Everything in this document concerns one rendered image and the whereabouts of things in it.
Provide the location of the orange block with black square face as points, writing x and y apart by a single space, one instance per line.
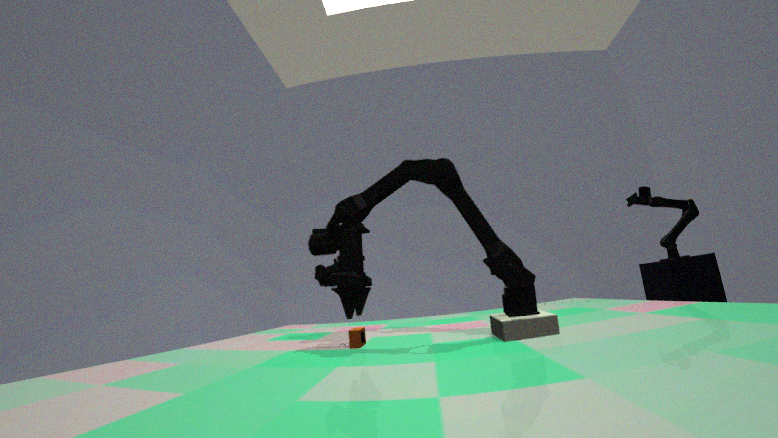
357 337

